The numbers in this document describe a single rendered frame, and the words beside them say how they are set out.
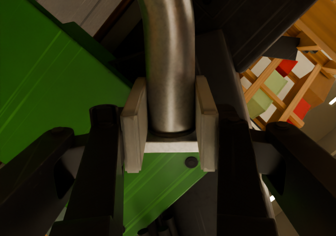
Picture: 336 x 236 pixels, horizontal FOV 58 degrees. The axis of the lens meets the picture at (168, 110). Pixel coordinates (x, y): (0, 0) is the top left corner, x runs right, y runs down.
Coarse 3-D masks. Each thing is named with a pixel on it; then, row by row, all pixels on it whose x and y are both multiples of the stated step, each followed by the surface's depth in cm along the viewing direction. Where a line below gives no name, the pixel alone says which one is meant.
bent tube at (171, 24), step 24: (144, 0) 16; (168, 0) 16; (144, 24) 17; (168, 24) 16; (192, 24) 17; (144, 48) 18; (168, 48) 17; (192, 48) 17; (168, 72) 17; (192, 72) 18; (168, 96) 18; (192, 96) 18; (168, 120) 18; (192, 120) 19; (168, 144) 18; (192, 144) 18
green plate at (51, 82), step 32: (0, 0) 19; (32, 0) 20; (0, 32) 20; (32, 32) 20; (64, 32) 20; (0, 64) 21; (32, 64) 21; (64, 64) 21; (96, 64) 21; (0, 96) 22; (32, 96) 22; (64, 96) 21; (96, 96) 21; (0, 128) 22; (32, 128) 22; (0, 160) 23; (160, 160) 23; (192, 160) 23; (128, 192) 24; (160, 192) 24; (128, 224) 25
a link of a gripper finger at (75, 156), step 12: (120, 108) 16; (120, 132) 13; (72, 144) 12; (84, 144) 12; (120, 144) 13; (72, 156) 12; (120, 156) 13; (60, 168) 12; (72, 168) 12; (60, 180) 12
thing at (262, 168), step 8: (216, 104) 16; (224, 104) 16; (224, 112) 15; (232, 112) 15; (256, 136) 12; (264, 136) 12; (256, 144) 12; (264, 144) 12; (216, 152) 14; (256, 152) 12; (264, 152) 12; (272, 152) 12; (256, 160) 12; (264, 160) 12; (272, 160) 12; (280, 160) 12; (264, 168) 12; (272, 168) 12; (280, 168) 12; (280, 176) 12
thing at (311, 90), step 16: (272, 64) 359; (288, 64) 380; (256, 80) 338; (272, 80) 358; (304, 80) 373; (320, 80) 397; (256, 96) 339; (272, 96) 343; (288, 96) 404; (304, 96) 390; (320, 96) 380; (256, 112) 345; (288, 112) 336; (304, 112) 361
